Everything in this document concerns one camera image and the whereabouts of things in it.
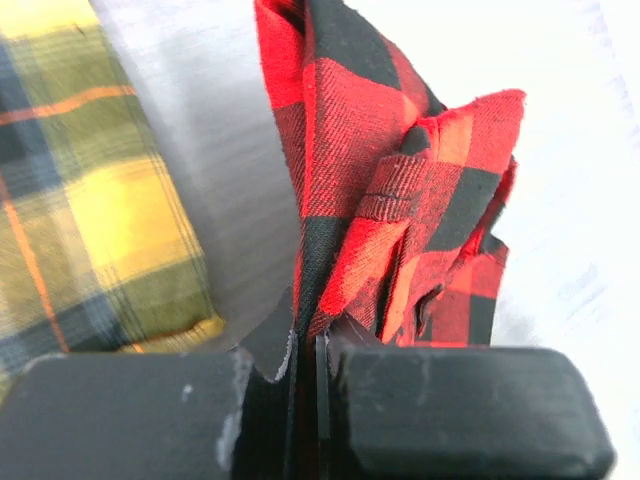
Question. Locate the red black plaid shirt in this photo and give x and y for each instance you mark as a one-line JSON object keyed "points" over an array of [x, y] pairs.
{"points": [[397, 194]]}

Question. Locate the yellow plaid shirt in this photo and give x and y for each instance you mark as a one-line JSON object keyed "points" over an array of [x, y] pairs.
{"points": [[97, 252]]}

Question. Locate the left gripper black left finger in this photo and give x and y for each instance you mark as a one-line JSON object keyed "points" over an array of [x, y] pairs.
{"points": [[199, 415]]}

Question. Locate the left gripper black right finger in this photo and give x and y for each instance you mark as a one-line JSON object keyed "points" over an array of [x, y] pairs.
{"points": [[453, 413]]}

